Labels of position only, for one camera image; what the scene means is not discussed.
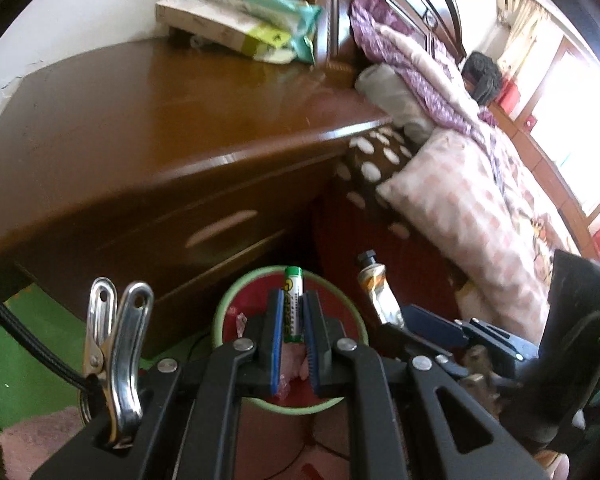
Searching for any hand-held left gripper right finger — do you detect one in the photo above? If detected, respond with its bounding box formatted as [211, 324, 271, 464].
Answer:
[302, 290, 548, 480]

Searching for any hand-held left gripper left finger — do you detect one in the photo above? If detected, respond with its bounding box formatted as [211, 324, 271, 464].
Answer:
[30, 287, 288, 480]

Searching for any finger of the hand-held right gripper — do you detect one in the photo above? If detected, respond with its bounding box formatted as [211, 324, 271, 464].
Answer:
[405, 304, 538, 363]
[430, 350, 476, 381]

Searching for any green white battery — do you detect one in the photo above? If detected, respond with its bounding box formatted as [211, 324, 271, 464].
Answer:
[282, 266, 306, 343]

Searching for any green plastic bin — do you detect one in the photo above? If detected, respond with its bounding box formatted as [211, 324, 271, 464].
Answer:
[211, 266, 370, 416]

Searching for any metal ointment tube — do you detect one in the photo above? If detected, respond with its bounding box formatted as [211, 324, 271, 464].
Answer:
[357, 252, 406, 328]

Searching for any green wet wipes packet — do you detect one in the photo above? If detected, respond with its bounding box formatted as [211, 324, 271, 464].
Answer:
[202, 0, 323, 66]

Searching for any red bed base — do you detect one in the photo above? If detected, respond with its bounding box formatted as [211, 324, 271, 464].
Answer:
[310, 190, 461, 321]

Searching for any pink checkered pillow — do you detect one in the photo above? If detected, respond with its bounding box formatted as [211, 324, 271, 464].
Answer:
[377, 130, 556, 331]

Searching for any pink cartoon quilt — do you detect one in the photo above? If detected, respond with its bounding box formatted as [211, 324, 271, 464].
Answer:
[480, 110, 596, 271]

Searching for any metal spring clip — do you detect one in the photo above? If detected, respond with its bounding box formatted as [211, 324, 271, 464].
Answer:
[82, 276, 155, 450]

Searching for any brown polka dot pillow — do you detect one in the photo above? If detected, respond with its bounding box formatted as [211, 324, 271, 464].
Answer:
[330, 127, 421, 241]

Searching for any grey pillow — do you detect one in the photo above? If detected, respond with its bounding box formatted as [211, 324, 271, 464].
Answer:
[355, 64, 433, 143]

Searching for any red box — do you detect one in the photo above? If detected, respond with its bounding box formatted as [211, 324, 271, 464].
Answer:
[497, 82, 523, 111]

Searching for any bright window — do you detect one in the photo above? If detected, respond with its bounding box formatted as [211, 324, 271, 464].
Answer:
[530, 35, 600, 221]

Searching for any wooden nightstand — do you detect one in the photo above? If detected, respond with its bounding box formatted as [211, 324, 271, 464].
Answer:
[0, 35, 396, 361]

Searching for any black cloth bundle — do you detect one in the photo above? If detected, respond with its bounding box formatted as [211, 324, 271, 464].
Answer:
[462, 51, 503, 106]

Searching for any green floor mat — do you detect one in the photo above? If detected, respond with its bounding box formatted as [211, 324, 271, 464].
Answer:
[0, 282, 221, 431]

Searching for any pink fluffy rug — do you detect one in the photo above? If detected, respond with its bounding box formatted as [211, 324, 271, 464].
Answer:
[0, 405, 86, 480]

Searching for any light patterned curtain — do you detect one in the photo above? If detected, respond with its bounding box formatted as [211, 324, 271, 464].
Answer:
[500, 0, 571, 121]

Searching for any white cardboard box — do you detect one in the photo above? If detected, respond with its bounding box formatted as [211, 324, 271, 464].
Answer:
[155, 0, 293, 58]

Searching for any dark wooden headboard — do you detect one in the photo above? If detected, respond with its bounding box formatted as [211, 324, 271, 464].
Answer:
[177, 0, 468, 76]

